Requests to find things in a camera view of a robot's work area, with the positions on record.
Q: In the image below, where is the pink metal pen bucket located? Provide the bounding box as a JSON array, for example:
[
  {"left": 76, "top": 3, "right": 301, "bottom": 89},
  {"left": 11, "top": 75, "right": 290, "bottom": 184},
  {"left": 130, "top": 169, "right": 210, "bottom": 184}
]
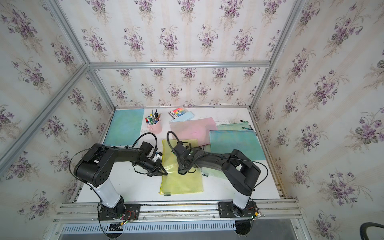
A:
[{"left": 145, "top": 109, "right": 163, "bottom": 134}]

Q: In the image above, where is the light blue booklet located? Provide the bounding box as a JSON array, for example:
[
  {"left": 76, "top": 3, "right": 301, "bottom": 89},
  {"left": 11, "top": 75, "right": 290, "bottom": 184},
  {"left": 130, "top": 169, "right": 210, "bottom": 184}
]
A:
[{"left": 171, "top": 111, "right": 195, "bottom": 123}]

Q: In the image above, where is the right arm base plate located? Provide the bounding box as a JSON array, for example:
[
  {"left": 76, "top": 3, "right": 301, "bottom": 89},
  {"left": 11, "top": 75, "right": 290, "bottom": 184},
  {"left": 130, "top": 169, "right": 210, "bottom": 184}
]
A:
[{"left": 218, "top": 201, "right": 261, "bottom": 219}]

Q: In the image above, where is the blue mesh document bag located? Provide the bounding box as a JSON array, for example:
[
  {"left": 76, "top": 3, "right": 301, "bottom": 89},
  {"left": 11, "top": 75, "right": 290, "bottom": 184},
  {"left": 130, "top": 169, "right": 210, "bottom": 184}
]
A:
[{"left": 104, "top": 109, "right": 144, "bottom": 147}]

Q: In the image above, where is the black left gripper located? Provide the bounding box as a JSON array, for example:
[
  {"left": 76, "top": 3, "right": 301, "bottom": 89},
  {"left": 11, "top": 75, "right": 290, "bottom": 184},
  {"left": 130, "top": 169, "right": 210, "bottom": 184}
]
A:
[{"left": 135, "top": 159, "right": 168, "bottom": 178}]

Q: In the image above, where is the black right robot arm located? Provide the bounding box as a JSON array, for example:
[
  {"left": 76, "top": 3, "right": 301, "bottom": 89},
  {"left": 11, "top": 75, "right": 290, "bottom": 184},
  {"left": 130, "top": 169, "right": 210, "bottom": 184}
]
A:
[{"left": 171, "top": 142, "right": 261, "bottom": 210}]

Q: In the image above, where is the aluminium mounting rail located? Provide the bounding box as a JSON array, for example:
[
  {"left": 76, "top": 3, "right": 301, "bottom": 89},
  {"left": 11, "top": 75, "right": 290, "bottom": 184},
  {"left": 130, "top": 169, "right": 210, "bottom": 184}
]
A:
[{"left": 52, "top": 199, "right": 303, "bottom": 224}]

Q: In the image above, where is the pink mesh document bag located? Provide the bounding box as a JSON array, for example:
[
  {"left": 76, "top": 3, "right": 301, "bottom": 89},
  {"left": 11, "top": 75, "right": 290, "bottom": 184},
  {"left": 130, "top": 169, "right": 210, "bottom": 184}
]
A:
[{"left": 170, "top": 118, "right": 218, "bottom": 146}]

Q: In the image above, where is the light green document bag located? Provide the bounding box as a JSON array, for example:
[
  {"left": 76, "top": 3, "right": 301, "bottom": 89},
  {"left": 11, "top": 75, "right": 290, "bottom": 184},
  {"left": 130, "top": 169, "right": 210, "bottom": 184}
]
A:
[{"left": 201, "top": 168, "right": 227, "bottom": 180}]

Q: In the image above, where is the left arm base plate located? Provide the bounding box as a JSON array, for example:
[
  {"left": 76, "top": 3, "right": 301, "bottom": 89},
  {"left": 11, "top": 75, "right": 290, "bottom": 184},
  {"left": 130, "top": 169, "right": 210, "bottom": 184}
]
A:
[{"left": 98, "top": 204, "right": 142, "bottom": 221}]

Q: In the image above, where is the green and grey cleaning cloth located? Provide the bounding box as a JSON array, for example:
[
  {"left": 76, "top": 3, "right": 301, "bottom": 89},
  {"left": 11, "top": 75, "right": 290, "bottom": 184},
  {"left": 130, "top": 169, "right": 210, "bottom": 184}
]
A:
[{"left": 178, "top": 168, "right": 196, "bottom": 175}]

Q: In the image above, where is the pale green rear document bag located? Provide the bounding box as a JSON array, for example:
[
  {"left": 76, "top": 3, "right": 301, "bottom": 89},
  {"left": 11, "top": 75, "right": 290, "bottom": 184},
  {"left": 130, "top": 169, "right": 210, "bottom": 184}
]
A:
[{"left": 217, "top": 120, "right": 253, "bottom": 131}]

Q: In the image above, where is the large teal document bag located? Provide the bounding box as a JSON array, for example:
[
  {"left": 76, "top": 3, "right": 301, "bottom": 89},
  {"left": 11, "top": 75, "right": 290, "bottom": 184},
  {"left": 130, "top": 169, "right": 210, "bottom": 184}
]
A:
[{"left": 210, "top": 130, "right": 266, "bottom": 161}]

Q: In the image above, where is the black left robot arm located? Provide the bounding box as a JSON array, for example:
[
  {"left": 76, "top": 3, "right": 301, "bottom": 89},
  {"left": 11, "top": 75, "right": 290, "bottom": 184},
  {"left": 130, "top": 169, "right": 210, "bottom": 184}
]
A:
[{"left": 73, "top": 142, "right": 168, "bottom": 209}]

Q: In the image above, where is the yellow mesh document bag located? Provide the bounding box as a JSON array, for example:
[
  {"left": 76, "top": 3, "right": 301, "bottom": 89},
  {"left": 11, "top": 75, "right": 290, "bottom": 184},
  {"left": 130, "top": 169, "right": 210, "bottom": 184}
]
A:
[{"left": 160, "top": 139, "right": 204, "bottom": 195}]

